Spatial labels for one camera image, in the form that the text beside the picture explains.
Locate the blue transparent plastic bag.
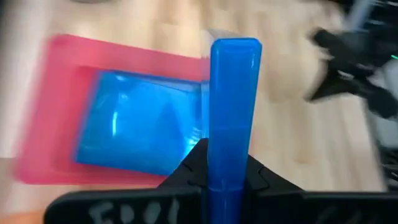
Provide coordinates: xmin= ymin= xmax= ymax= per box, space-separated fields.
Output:
xmin=72 ymin=70 xmax=211 ymax=177

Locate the translucent orange plastic bin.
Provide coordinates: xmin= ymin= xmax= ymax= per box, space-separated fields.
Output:
xmin=0 ymin=210 xmax=46 ymax=224

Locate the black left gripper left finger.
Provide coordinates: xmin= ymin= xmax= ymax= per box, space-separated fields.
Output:
xmin=43 ymin=138 xmax=210 ymax=224

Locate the translucent pink plastic bin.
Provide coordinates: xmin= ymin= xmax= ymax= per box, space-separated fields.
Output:
xmin=13 ymin=33 xmax=213 ymax=187

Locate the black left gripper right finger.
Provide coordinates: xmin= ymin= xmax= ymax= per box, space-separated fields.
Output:
xmin=244 ymin=154 xmax=398 ymax=224

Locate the blue plastic disc case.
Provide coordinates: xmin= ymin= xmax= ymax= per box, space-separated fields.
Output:
xmin=206 ymin=37 xmax=264 ymax=224

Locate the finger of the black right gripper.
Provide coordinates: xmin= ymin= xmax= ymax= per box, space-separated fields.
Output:
xmin=312 ymin=27 xmax=353 ymax=59
xmin=305 ymin=66 xmax=359 ymax=103

